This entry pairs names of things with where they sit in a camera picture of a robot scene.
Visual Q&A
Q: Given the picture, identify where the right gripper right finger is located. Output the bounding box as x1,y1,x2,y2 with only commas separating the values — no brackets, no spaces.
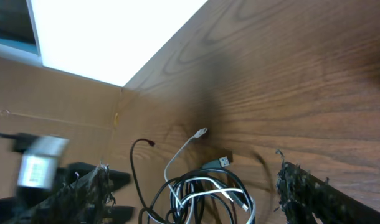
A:
276,150,380,224

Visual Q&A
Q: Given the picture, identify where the black usb cable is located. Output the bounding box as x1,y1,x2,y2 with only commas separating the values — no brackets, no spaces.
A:
138,149,256,224

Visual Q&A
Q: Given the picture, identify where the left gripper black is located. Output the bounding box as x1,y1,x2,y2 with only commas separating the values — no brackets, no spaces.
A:
0,162,135,223

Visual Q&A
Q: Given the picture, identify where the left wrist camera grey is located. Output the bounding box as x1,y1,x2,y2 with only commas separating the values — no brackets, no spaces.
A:
17,136,69,190

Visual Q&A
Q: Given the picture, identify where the white usb cable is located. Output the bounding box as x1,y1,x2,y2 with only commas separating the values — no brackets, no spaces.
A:
146,127,256,224

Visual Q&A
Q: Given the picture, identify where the cardboard box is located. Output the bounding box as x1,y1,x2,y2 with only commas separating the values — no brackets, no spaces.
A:
0,52,138,200

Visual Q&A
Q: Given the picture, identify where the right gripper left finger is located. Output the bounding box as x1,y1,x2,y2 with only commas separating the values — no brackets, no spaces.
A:
9,164,115,224

